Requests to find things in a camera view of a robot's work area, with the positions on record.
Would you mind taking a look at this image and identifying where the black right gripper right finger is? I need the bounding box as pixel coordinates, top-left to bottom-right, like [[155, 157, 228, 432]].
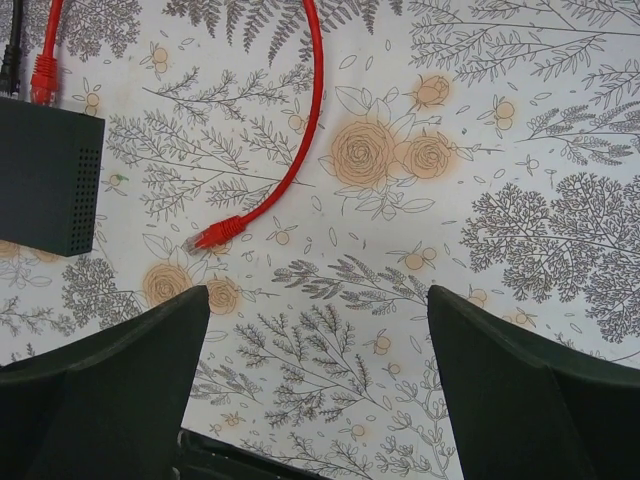
[[428, 285, 639, 479]]

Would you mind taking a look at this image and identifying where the black network switch box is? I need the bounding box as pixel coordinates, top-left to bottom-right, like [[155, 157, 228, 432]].
[[1, 97, 105, 257]]

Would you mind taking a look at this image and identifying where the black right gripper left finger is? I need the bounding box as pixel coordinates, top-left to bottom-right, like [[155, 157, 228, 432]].
[[1, 286, 209, 479]]

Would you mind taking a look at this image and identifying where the red ethernet cable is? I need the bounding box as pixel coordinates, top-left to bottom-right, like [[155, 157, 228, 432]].
[[30, 0, 325, 258]]

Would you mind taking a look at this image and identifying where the black ethernet cable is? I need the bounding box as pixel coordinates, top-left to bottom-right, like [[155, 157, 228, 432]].
[[0, 0, 25, 99]]

